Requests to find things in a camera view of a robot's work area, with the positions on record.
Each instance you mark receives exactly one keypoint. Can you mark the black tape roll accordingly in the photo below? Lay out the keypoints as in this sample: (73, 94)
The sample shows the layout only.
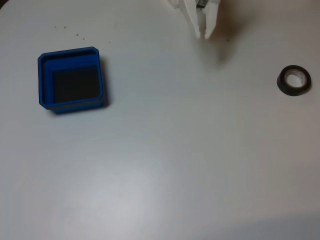
(281, 85)

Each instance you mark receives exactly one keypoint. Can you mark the blue square plastic box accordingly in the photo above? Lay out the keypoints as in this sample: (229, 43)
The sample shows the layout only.
(75, 107)

